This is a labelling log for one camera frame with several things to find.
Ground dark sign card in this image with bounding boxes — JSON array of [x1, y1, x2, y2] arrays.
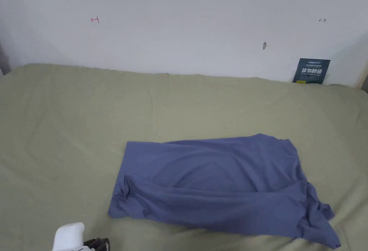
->
[[292, 58, 331, 85]]

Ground bed with pale green sheet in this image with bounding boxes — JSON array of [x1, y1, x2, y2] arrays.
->
[[0, 63, 368, 251]]

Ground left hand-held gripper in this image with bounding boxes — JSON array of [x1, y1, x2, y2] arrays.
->
[[54, 222, 110, 251]]

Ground blue shirt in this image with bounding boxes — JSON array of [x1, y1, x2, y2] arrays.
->
[[107, 133, 342, 250]]

